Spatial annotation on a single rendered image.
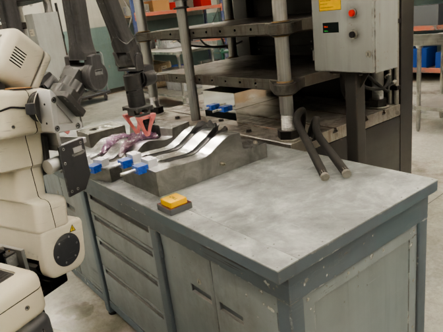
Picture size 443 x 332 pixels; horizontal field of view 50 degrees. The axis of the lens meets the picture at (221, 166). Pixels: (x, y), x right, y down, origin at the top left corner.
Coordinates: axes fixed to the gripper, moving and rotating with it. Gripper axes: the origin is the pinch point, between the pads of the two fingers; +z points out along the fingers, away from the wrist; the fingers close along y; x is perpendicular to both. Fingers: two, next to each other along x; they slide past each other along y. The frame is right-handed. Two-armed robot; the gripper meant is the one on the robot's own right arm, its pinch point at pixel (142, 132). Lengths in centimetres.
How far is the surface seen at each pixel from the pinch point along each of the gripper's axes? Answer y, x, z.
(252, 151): -8.4, -40.5, 17.1
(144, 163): -0.6, 1.6, 10.6
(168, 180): -8.2, -2.1, 16.2
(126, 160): 9.0, 3.3, 10.6
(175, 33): 93, -80, -25
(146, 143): 27.1, -15.1, 12.1
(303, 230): -62, -9, 21
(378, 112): -1, -133, 25
